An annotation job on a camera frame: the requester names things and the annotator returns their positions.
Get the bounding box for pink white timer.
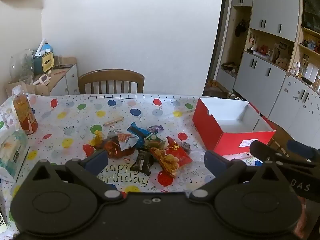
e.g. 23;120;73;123
32;74;52;85

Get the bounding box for white printed carton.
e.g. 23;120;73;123
0;97;19;130

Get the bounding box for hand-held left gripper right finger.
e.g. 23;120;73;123
189;150;283;202

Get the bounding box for balloon print tablecloth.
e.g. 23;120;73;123
0;94;278;240

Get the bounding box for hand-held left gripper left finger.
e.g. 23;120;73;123
32;149;124;200

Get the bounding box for orange drink bottle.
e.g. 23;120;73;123
11;85;38;135

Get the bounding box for red fried snack packet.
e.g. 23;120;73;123
150;136;193;178

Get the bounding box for black snack packet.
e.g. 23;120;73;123
130;149;154;176

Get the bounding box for green snack packet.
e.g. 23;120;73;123
144;133;169;150

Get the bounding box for green white tissue pack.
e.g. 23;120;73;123
0;127;30;183

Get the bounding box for white blue snack packet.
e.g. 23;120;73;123
107;129;140;150

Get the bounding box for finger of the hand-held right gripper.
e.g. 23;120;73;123
286;139;320;161
249;140;290;167

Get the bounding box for wooden pencil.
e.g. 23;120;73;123
103;116;125;126

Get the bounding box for yellow snack wrapper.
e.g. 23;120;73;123
93;130;105;147

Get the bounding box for white tube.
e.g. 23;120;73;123
35;38;47;57

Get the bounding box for grey wall cabinet unit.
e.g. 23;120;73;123
216;0;320;135

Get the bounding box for white side cabinet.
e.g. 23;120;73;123
47;57;78;97

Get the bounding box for red cardboard box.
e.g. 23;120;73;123
192;97;277;157

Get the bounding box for wooden chair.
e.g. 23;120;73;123
78;70;145;95
265;120;292;157

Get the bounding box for teal yellow tissue box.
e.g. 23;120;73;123
34;51;54;74

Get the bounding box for red-brown foil snack packet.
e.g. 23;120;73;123
101;135;135;159

